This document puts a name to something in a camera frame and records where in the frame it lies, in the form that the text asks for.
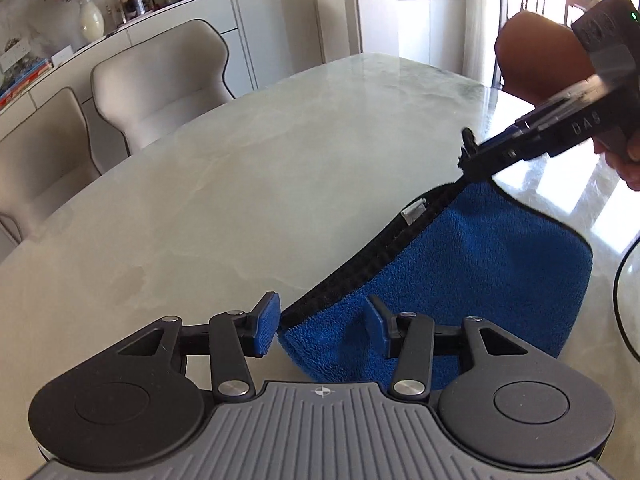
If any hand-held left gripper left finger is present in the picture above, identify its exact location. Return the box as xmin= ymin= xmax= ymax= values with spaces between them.
xmin=116 ymin=291 xmax=284 ymax=404

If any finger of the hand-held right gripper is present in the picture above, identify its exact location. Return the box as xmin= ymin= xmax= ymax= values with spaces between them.
xmin=502 ymin=76 xmax=608 ymax=143
xmin=472 ymin=135 xmax=550 ymax=181

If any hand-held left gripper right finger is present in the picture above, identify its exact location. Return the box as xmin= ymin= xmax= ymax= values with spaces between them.
xmin=365 ymin=294 xmax=524 ymax=404

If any grey and blue towel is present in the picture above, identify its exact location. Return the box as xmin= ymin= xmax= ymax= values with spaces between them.
xmin=277 ymin=127 xmax=594 ymax=391

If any person's right hand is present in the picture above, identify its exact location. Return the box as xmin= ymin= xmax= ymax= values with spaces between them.
xmin=593 ymin=132 xmax=640 ymax=191

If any brown leather chair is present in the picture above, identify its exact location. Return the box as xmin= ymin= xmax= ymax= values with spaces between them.
xmin=494 ymin=10 xmax=601 ymax=109

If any white low cabinet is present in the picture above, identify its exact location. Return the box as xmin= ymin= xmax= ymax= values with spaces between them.
xmin=397 ymin=0 xmax=472 ymax=77

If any beige upholstered chair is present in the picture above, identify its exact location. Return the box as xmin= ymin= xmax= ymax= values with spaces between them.
xmin=0 ymin=87 xmax=103 ymax=243
xmin=90 ymin=19 xmax=236 ymax=157

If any white sideboard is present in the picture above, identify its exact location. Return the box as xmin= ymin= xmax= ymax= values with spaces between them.
xmin=0 ymin=0 xmax=259 ymax=171

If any stack of books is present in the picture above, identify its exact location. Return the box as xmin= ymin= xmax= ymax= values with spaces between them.
xmin=0 ymin=57 xmax=54 ymax=103

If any white ceramic vase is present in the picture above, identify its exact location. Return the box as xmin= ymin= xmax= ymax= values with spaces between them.
xmin=79 ymin=0 xmax=106 ymax=44

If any black cable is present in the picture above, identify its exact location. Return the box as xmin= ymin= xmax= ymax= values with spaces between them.
xmin=614 ymin=237 xmax=640 ymax=357

